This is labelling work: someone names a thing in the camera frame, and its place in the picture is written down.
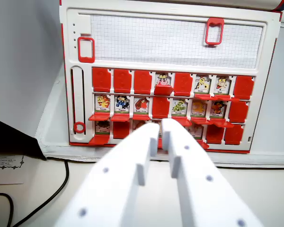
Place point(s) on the white paper with printed border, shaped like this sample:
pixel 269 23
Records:
pixel 4 173

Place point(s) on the black sheet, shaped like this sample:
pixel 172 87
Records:
pixel 9 137

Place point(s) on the red and white game board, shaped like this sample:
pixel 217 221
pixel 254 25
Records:
pixel 170 47

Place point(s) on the white roll with blue-red stripe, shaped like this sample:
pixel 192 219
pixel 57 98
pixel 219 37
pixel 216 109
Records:
pixel 280 3

